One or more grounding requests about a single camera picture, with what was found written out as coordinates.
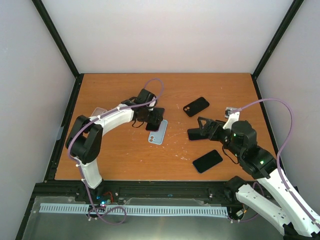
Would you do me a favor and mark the black front rail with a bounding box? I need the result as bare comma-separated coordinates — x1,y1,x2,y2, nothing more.
31,180,241,207

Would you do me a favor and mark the pink translucent phone case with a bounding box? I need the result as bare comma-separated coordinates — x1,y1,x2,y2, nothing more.
91,107,107,117

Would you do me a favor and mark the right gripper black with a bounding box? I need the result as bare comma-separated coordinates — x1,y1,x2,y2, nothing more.
197,116,243,158

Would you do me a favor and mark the light blue cable duct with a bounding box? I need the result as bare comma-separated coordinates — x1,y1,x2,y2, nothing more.
38,203,228,218

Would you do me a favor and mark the light blue phone case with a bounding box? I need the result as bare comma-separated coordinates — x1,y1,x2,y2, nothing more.
148,119,168,145

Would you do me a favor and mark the left black frame post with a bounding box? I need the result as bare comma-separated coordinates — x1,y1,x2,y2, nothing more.
31,0,85,81

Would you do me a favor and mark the blue-edged black phone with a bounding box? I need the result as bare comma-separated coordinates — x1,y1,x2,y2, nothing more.
192,150,223,174

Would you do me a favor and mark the right black frame post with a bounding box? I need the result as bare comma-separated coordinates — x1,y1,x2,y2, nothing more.
251,0,305,80

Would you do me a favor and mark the black phone case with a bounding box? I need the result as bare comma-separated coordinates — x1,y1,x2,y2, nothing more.
183,97,210,118

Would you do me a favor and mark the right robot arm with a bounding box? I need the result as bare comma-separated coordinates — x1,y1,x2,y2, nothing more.
197,113,320,240

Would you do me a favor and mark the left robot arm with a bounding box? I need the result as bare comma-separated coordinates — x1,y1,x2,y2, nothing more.
65,88,163,202

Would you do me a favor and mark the black frame post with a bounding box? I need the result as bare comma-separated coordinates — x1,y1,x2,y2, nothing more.
31,0,85,81
251,0,305,80

